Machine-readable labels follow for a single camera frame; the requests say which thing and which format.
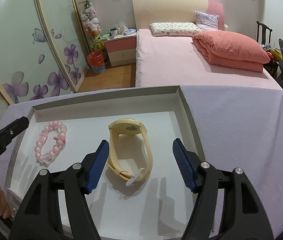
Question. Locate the plush toy tower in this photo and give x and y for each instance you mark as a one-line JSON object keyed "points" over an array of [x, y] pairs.
{"points": [[91, 25]]}

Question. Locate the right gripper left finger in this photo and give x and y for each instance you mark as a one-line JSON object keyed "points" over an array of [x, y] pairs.
{"points": [[39, 215]]}

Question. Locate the dark wooden chair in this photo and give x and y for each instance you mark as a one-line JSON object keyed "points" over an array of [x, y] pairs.
{"points": [[264, 33]]}

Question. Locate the pink beige nightstand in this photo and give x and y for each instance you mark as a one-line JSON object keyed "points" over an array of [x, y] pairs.
{"points": [[121, 50]]}

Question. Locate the folded coral duvet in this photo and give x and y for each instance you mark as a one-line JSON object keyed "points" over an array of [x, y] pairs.
{"points": [[230, 49]]}

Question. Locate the white mug on nightstand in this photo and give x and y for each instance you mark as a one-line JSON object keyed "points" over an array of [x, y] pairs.
{"points": [[113, 32]]}

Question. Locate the floral sliding wardrobe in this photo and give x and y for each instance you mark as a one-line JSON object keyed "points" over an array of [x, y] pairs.
{"points": [[42, 50]]}

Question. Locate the red waste bin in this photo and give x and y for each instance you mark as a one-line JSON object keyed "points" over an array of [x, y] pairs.
{"points": [[96, 61]]}

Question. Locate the purple table cloth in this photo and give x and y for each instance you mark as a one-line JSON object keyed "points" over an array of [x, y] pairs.
{"points": [[228, 127]]}

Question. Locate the beige pink headboard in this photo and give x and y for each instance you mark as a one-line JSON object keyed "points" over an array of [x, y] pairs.
{"points": [[147, 12]]}

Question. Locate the bed with pink sheet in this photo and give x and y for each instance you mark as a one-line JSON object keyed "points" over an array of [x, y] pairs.
{"points": [[170, 61]]}

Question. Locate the grey shallow tray box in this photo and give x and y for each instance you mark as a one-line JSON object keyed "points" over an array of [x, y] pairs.
{"points": [[106, 167]]}

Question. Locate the small lilac pillow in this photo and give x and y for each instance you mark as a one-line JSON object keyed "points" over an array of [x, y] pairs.
{"points": [[206, 21]]}

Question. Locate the floral white pillow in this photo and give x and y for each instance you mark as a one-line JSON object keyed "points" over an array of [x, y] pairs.
{"points": [[174, 29]]}

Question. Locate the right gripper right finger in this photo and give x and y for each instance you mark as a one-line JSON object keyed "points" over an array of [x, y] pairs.
{"points": [[227, 205]]}

